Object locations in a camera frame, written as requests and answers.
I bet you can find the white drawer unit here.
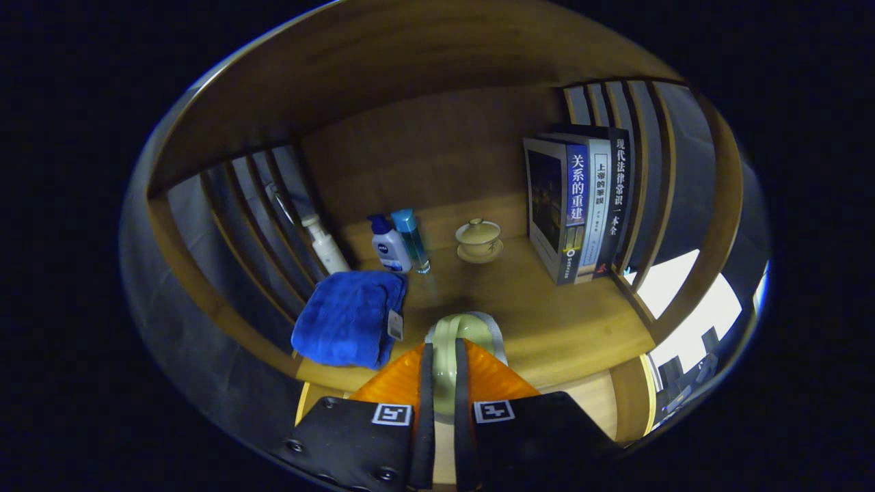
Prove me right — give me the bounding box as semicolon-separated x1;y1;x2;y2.
623;248;742;383

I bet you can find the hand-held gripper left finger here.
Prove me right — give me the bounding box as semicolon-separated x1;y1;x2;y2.
272;342;436;492

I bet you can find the white bottle with blue cap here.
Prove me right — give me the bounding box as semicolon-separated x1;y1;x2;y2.
367;214;413;274

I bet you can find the black spine book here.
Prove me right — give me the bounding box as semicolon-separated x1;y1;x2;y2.
550;124;633;277

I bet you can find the teal slim bottle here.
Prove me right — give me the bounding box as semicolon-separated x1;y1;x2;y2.
391;208;431;274

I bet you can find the green handled white scrubber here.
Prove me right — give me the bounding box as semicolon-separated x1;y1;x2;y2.
424;311;508;418

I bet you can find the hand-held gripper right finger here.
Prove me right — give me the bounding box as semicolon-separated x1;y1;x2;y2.
453;338;619;492

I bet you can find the beige lidded teacup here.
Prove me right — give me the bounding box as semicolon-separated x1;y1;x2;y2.
455;218;504;264

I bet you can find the blue folded towel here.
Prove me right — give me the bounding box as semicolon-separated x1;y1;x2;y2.
291;271;408;370

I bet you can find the white pump bottle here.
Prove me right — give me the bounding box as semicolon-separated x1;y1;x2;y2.
301;214;351;275

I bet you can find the brown wooden cabinet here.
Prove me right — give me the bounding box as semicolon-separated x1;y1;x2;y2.
123;0;770;465

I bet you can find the wooden countertop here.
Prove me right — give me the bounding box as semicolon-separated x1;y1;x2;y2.
294;236;657;394

